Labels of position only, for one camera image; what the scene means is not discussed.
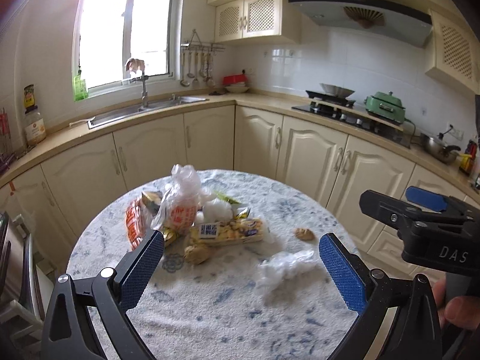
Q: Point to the clear plastic wrap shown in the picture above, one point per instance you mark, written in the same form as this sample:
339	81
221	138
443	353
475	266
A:
282	267

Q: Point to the condiment bottles on counter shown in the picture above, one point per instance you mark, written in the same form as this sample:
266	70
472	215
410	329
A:
468	158

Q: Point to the kitchen window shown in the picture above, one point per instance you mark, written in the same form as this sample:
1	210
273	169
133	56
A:
109	32

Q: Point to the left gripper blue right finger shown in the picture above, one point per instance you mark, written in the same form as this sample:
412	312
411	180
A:
348	272

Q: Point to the large clear lidded jar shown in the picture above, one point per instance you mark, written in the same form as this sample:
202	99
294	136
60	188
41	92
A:
34	127

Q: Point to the clear bag red print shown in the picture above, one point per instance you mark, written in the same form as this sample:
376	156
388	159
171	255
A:
180	203

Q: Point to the cream cabinets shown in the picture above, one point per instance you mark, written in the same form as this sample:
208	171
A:
68	179
452	51

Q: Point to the green dish soap bottle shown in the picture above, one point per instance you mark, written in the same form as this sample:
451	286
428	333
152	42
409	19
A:
80	90

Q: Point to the range hood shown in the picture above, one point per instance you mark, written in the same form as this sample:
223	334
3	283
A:
381	17

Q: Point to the pink cloth on faucet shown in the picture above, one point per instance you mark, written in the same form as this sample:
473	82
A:
135	67

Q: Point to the person's right hand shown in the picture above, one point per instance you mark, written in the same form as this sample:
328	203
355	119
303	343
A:
462	311

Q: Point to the yellow label sauce bottle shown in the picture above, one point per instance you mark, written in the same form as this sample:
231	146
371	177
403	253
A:
29	98

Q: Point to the stainless steel double sink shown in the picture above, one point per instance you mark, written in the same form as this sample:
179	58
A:
135	110

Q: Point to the yellow biscuit packet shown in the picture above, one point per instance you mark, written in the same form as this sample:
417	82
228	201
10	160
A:
235	232

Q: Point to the white fluffy plastic bag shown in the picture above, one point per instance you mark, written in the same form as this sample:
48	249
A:
217	210

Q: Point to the white wall socket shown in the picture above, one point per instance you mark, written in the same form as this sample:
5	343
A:
455	132

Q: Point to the steel pan with handle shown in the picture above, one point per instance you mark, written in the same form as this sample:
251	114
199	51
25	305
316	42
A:
438	149

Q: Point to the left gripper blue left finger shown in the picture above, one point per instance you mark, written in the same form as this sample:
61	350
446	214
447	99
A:
135	269

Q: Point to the chrome kitchen faucet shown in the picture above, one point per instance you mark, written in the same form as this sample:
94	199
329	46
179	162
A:
142	80

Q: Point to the red utensil rack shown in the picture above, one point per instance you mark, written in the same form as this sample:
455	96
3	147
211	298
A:
7	156

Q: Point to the black gas stove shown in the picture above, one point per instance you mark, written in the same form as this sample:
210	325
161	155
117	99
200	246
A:
358	119

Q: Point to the green electric cooker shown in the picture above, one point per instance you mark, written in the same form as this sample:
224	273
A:
385	106

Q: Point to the black chair beside table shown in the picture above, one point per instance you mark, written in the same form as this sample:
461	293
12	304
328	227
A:
22	311

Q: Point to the cream lower cabinets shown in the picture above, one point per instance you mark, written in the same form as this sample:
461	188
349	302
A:
68	179

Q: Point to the steel wok on stove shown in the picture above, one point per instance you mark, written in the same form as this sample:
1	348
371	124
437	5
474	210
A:
336	91

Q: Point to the cream upper cabinets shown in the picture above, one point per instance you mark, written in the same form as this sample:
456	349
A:
452	51

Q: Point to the brown walnut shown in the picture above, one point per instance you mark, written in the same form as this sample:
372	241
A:
304	234
197	254

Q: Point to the orange red snack wrapper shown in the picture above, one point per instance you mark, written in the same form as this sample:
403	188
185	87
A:
137	221

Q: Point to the red lidded container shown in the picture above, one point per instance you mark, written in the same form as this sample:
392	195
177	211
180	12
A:
233	80

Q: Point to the blue floral white tablecloth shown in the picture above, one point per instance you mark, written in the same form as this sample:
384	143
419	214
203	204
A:
214	310

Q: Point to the wall utensil rail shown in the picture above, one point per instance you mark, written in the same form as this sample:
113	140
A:
197	61

